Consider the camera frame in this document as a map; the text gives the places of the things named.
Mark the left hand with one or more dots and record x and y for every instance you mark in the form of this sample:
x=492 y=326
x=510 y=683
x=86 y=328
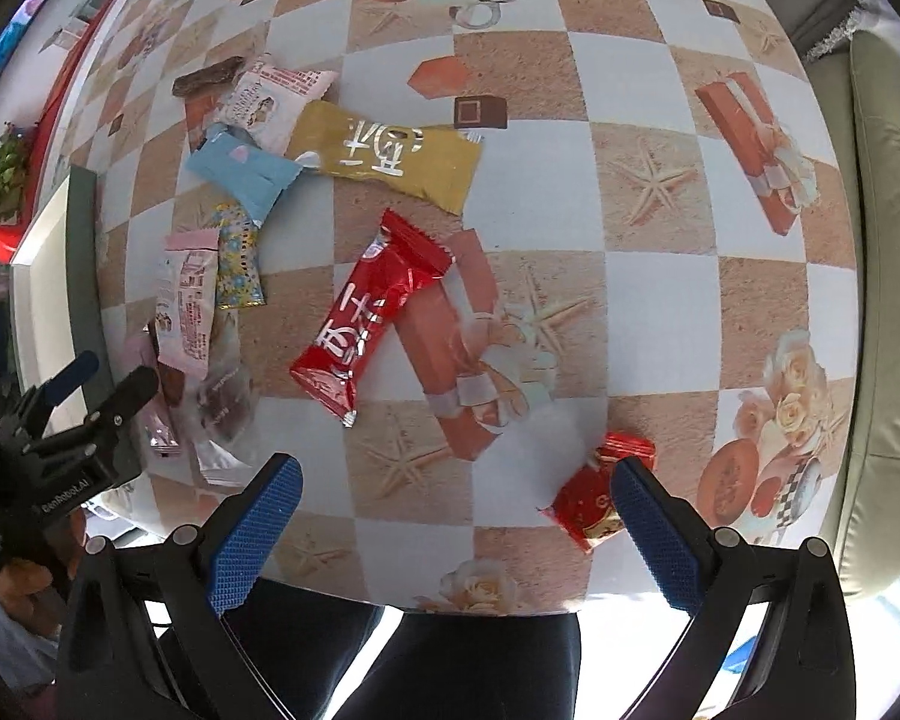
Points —
x=22 y=582

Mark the red long wafer packet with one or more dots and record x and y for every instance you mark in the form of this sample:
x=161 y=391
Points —
x=398 y=263

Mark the white tray green rim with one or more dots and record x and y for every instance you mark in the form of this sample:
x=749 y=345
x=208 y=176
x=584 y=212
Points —
x=54 y=297

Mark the gold snack packet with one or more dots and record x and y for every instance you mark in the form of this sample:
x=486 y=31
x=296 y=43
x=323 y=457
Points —
x=435 y=164

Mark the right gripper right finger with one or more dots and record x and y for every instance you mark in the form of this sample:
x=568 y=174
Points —
x=801 y=664

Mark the dark candy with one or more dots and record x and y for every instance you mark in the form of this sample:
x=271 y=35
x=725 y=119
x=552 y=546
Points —
x=217 y=412

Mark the green potted plant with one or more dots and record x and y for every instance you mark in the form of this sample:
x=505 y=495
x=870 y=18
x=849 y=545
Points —
x=15 y=145

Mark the pink white biscuit packet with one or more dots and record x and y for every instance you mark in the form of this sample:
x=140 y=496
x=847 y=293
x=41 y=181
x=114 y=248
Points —
x=267 y=100

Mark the floral gold candy packet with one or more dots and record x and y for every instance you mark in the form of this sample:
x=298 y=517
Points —
x=238 y=278

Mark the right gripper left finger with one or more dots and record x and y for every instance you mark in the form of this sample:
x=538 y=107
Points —
x=145 y=635

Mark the pink wafer packet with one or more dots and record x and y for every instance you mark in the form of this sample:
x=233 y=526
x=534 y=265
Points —
x=185 y=304

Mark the light blue snack packet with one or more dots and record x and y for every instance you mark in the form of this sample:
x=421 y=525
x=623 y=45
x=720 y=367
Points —
x=253 y=177

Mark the red plastic stool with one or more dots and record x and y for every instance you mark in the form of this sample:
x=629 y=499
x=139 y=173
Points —
x=10 y=237

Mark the green armchair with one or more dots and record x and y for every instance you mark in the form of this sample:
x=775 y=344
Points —
x=865 y=516

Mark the small red gold candy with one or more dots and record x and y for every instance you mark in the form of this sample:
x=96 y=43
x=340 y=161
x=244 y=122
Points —
x=583 y=508

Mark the brown chocolate bar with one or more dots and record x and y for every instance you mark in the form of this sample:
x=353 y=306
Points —
x=220 y=73

